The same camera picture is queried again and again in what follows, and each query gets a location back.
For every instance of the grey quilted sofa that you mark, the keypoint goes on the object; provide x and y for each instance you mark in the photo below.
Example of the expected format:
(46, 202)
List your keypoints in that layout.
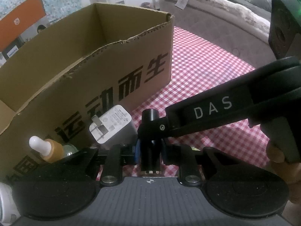
(232, 38)

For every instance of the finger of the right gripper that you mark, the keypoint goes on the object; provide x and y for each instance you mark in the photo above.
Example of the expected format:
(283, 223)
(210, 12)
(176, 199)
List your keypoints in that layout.
(232, 101)

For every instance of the person's right hand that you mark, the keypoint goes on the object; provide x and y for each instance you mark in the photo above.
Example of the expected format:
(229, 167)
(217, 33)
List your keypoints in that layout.
(290, 173)

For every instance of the brown cardboard box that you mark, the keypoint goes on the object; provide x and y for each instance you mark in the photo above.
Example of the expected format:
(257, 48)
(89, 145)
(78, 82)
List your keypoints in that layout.
(79, 67)

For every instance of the white power adapter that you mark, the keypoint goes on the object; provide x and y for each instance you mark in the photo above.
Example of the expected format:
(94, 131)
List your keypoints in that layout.
(114, 127)

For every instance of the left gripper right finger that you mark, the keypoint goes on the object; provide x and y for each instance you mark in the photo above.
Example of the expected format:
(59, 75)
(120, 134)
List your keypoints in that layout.
(183, 156)

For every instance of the pink checkered tablecloth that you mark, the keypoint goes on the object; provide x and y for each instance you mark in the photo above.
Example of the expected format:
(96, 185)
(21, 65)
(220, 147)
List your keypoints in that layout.
(197, 66)

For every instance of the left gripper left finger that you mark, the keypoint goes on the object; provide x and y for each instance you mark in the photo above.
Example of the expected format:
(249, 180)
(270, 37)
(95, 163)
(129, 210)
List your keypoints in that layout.
(109, 162)

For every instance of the white fluffy blanket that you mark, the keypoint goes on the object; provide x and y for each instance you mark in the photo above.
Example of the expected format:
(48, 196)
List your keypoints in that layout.
(240, 13)

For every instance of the green dropper bottle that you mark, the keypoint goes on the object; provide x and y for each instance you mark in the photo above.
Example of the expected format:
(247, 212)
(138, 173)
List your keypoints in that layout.
(50, 150)

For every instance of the orange Philips product box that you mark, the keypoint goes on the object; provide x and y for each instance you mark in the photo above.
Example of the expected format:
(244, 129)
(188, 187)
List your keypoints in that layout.
(19, 26)

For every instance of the white vitamin bottle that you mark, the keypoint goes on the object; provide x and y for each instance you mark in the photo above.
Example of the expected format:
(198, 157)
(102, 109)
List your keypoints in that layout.
(9, 211)

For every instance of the black cylinder tube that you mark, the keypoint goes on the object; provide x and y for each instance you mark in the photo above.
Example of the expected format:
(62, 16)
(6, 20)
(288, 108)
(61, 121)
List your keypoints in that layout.
(150, 157)

